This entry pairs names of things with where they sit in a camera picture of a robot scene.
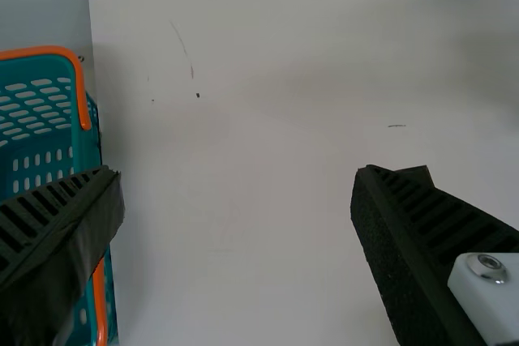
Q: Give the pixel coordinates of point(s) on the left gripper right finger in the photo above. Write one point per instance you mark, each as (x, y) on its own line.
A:
(413, 249)

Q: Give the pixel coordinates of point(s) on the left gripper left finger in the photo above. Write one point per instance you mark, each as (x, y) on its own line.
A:
(52, 249)

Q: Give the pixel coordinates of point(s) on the teal shopping basket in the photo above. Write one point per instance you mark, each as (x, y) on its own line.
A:
(40, 127)

